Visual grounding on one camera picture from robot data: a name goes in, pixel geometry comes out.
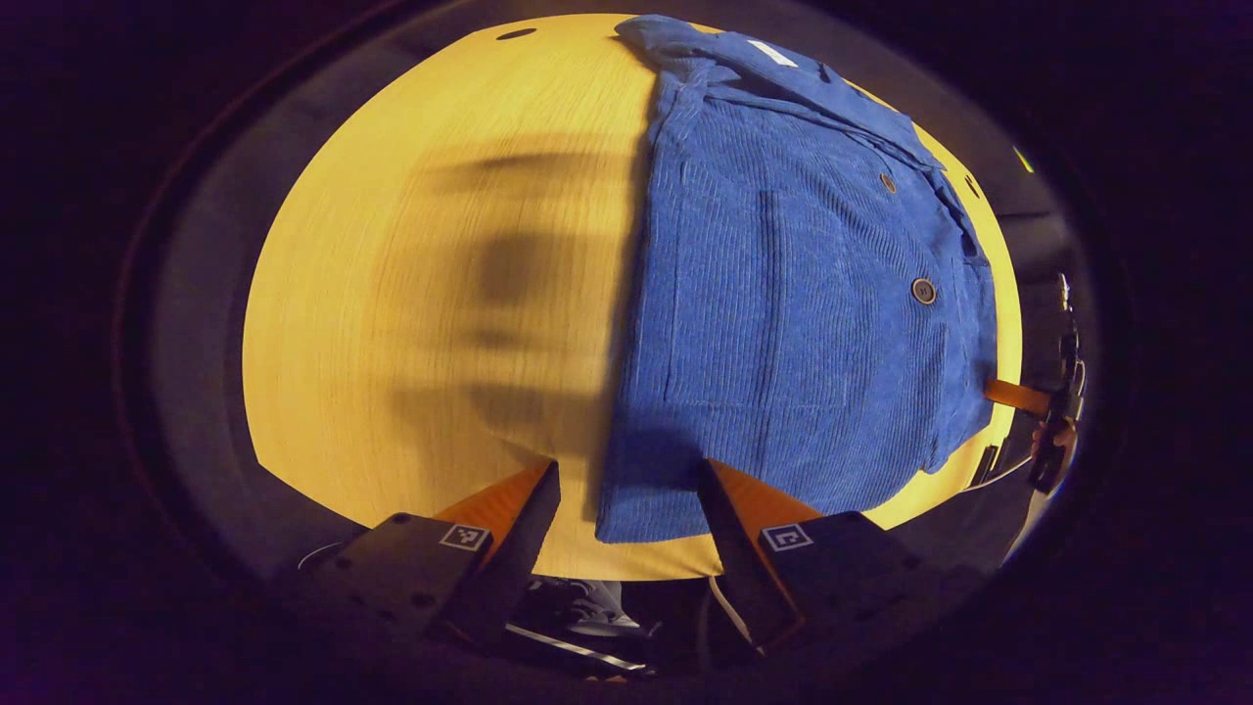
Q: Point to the grey sneaker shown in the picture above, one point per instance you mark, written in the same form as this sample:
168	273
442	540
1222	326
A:
587	602

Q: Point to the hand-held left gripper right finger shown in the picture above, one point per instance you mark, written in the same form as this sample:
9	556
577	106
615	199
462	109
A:
734	548

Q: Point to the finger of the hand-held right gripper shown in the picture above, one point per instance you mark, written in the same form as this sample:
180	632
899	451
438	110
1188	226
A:
1016	396

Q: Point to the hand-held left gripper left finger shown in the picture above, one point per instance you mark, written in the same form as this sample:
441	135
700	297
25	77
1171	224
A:
524	529

